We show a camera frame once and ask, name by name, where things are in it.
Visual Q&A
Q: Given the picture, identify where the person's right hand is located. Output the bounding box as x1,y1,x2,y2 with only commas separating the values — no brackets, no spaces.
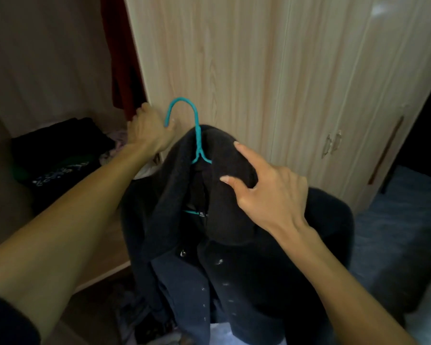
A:
220,141,309,235

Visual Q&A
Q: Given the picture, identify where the person's left hand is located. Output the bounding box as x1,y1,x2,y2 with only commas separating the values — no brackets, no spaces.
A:
127,103,177,155

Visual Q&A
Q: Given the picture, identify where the teal clothes hanger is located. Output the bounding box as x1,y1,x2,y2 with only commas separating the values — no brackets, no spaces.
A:
164,97,213,217

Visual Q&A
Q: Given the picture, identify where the dark button-up jacket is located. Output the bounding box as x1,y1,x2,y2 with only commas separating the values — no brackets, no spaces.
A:
120,124,356,345

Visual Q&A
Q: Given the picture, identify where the person's right forearm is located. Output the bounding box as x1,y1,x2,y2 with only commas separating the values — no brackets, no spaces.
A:
271,217,419,345

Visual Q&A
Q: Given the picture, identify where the person's left forearm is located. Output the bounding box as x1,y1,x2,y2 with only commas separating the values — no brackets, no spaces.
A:
0,142,159,342

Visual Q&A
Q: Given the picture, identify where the white crumpled cloth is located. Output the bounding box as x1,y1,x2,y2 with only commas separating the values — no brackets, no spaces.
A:
132,161,163,181

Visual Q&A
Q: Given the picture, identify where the pale pink crumpled clothing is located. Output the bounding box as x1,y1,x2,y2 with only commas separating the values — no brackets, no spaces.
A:
99,131,130,166

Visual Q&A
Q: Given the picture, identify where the dark red hanging garment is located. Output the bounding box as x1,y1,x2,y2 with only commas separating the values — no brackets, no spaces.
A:
100,0,148,121

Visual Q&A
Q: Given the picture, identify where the light wooden wardrobe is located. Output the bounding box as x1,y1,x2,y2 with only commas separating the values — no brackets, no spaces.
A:
0,0,431,295

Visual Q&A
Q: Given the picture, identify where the black folded printed garment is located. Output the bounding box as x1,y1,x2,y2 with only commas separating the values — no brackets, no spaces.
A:
10,117,116,214

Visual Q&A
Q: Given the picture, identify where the clothes heap on floor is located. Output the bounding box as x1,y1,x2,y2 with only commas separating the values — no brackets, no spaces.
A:
113,280,187,345

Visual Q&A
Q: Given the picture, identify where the person's dark sleeve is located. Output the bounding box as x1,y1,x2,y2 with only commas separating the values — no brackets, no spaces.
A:
0,292,41,345

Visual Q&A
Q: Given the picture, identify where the long dark wardrobe handle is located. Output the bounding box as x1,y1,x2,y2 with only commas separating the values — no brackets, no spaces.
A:
368,115,405,186

